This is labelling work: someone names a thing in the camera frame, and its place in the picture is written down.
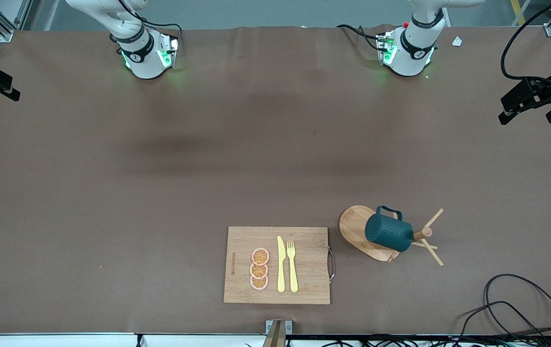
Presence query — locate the dark green ribbed cup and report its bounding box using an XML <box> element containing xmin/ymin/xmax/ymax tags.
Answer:
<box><xmin>365</xmin><ymin>206</ymin><xmax>415</xmax><ymax>253</ymax></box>

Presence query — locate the wooden mug tree stand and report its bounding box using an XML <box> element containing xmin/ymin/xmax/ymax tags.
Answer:
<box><xmin>339</xmin><ymin>205</ymin><xmax>445</xmax><ymax>267</ymax></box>

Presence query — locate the yellow plastic fork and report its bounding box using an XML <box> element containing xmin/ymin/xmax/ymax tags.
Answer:
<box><xmin>287</xmin><ymin>240</ymin><xmax>299</xmax><ymax>294</ymax></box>

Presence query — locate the yellow plastic knife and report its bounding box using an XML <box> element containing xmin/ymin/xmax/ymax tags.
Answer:
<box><xmin>277</xmin><ymin>236</ymin><xmax>286</xmax><ymax>293</ymax></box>

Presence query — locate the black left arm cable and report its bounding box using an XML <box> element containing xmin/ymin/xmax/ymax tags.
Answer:
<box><xmin>500</xmin><ymin>0</ymin><xmax>551</xmax><ymax>92</ymax></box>

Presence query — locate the black base power cable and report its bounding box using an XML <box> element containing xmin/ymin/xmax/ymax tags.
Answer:
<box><xmin>119</xmin><ymin>0</ymin><xmax>183</xmax><ymax>46</ymax></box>
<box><xmin>336</xmin><ymin>24</ymin><xmax>382</xmax><ymax>49</ymax></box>

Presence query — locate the black looped cable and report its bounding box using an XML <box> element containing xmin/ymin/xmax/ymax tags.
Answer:
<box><xmin>459</xmin><ymin>301</ymin><xmax>551</xmax><ymax>340</ymax></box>
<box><xmin>484</xmin><ymin>274</ymin><xmax>551</xmax><ymax>338</ymax></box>

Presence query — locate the black cable bundle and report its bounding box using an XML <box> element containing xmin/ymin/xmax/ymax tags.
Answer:
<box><xmin>300</xmin><ymin>334</ymin><xmax>551</xmax><ymax>347</ymax></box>

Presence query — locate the metal bracket with wooden strip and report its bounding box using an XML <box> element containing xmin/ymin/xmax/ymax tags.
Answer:
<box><xmin>265</xmin><ymin>320</ymin><xmax>293</xmax><ymax>347</ymax></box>

